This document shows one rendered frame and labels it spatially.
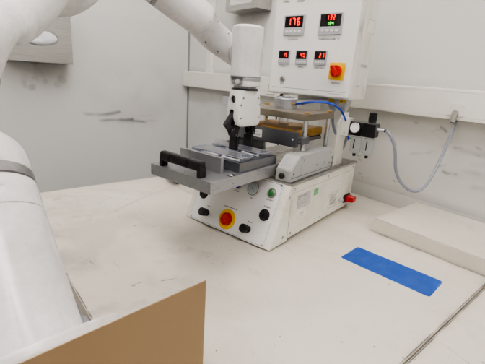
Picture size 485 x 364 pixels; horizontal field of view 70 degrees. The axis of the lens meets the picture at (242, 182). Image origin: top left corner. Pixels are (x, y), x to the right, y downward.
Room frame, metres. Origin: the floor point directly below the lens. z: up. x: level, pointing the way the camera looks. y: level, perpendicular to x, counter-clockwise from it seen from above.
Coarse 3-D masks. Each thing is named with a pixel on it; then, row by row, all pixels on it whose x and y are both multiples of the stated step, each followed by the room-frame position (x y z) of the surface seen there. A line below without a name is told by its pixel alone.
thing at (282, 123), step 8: (264, 120) 1.25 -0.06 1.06; (272, 120) 1.26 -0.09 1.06; (280, 120) 1.16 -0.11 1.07; (288, 120) 1.16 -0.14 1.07; (280, 128) 1.08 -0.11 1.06; (288, 128) 1.08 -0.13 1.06; (296, 128) 1.09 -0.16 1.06; (312, 128) 1.12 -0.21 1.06; (320, 128) 1.16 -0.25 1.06; (312, 136) 1.13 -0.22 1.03; (320, 136) 1.17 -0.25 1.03
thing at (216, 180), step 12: (192, 156) 0.88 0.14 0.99; (204, 156) 0.86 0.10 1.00; (216, 156) 0.84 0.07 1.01; (156, 168) 0.87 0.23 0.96; (168, 168) 0.84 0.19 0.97; (180, 168) 0.85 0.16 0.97; (216, 168) 0.83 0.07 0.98; (264, 168) 0.91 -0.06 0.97; (180, 180) 0.81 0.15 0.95; (192, 180) 0.78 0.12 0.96; (204, 180) 0.76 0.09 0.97; (216, 180) 0.77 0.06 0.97; (228, 180) 0.79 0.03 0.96; (240, 180) 0.83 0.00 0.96; (252, 180) 0.87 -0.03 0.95; (204, 192) 0.76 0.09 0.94; (216, 192) 0.76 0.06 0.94
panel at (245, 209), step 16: (224, 192) 1.01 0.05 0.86; (240, 192) 0.98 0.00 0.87; (192, 208) 1.05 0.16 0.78; (208, 208) 1.02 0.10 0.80; (224, 208) 0.99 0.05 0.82; (240, 208) 0.96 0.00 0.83; (256, 208) 0.93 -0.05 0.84; (272, 208) 0.90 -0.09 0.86; (208, 224) 0.99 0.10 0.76; (256, 224) 0.90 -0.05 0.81; (256, 240) 0.88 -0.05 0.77
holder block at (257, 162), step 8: (240, 152) 0.97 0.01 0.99; (224, 160) 0.87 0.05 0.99; (232, 160) 0.87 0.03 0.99; (248, 160) 0.88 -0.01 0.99; (256, 160) 0.89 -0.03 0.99; (264, 160) 0.92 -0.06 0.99; (272, 160) 0.95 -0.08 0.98; (224, 168) 0.87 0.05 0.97; (232, 168) 0.85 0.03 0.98; (240, 168) 0.84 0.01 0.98; (248, 168) 0.87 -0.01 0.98; (256, 168) 0.90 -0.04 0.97
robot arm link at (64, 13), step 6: (72, 0) 0.77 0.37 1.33; (78, 0) 0.78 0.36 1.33; (84, 0) 0.81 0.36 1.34; (90, 0) 0.83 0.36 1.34; (96, 0) 0.84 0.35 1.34; (150, 0) 0.91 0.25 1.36; (66, 6) 0.77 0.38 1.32; (72, 6) 0.78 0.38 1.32; (78, 6) 0.80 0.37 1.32; (84, 6) 0.82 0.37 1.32; (90, 6) 0.84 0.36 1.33; (66, 12) 0.79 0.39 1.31; (72, 12) 0.80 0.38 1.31; (78, 12) 0.81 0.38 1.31
